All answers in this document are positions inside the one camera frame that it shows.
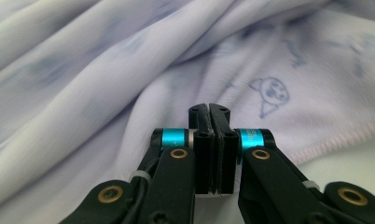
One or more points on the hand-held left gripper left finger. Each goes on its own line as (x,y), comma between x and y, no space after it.
(176,174)

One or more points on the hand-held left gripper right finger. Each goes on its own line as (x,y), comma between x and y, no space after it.
(257,174)

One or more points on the lilac printed towel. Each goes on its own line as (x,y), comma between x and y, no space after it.
(83,93)

